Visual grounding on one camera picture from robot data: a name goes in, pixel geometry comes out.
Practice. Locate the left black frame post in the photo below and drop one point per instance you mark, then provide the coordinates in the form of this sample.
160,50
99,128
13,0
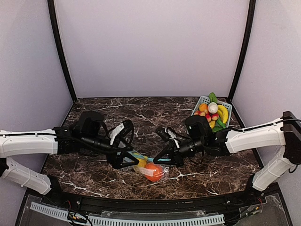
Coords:
59,48

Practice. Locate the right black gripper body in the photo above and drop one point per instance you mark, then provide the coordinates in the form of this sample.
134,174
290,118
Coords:
175,156

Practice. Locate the yellow toy banana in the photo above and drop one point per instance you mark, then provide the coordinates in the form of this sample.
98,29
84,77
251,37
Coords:
225,114

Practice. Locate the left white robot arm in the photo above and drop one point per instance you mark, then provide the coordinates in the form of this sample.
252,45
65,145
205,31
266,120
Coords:
57,141

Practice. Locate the right black frame post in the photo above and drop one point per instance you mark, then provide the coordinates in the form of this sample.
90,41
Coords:
244,47

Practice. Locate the yellow toy mango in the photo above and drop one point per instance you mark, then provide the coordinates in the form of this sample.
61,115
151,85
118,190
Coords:
142,162

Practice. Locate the black front rail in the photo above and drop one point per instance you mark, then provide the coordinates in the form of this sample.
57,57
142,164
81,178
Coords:
229,202

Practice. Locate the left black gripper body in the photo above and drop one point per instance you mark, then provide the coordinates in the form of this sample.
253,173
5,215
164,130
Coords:
115,157

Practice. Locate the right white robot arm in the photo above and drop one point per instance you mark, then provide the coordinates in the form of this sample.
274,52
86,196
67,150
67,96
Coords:
284,132

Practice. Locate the white slotted cable duct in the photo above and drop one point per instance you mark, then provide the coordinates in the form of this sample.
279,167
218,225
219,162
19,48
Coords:
109,218

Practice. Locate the black frame post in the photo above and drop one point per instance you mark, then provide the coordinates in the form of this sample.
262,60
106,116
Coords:
244,47
59,48

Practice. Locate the small orange toy fruit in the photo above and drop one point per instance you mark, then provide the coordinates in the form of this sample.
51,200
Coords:
203,108

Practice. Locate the clear zip bag blue zipper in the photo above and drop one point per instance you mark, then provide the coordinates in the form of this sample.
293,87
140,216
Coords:
165,169

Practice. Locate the white toy radish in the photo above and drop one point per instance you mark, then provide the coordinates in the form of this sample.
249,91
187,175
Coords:
213,108

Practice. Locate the green toy vegetable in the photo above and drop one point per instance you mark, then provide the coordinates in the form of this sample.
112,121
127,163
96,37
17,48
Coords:
218,125

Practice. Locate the light blue perforated basket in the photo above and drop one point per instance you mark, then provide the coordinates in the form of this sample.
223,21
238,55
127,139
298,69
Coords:
204,99

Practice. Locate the green toy lettuce leaf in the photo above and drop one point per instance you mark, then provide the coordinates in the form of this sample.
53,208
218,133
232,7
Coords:
213,98

